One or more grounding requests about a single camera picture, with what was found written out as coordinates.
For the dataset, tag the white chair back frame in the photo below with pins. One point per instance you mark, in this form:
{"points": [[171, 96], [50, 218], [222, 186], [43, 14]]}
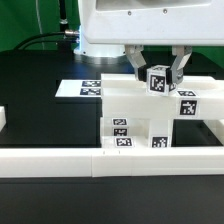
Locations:
{"points": [[197, 97]]}

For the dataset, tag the white front fence bar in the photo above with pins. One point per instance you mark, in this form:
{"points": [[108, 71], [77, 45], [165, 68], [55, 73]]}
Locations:
{"points": [[73, 162]]}

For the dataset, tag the white chair seat part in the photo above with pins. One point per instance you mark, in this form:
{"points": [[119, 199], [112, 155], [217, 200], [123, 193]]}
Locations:
{"points": [[155, 133]]}

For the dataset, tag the white side block left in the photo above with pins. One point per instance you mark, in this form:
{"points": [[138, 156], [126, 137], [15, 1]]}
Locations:
{"points": [[2, 117]]}

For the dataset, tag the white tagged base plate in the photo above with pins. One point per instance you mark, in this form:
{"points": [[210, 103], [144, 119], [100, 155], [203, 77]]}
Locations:
{"points": [[79, 88]]}

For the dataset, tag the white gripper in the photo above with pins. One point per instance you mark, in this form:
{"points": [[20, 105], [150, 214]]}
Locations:
{"points": [[154, 22]]}

